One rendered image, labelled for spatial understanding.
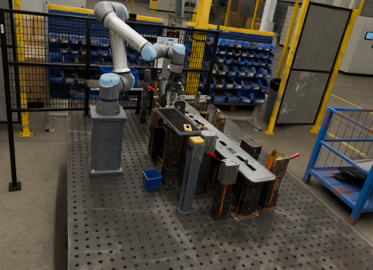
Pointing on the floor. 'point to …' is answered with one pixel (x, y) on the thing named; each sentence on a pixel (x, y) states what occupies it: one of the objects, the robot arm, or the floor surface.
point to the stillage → (367, 199)
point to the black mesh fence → (77, 68)
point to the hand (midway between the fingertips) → (170, 102)
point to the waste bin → (271, 98)
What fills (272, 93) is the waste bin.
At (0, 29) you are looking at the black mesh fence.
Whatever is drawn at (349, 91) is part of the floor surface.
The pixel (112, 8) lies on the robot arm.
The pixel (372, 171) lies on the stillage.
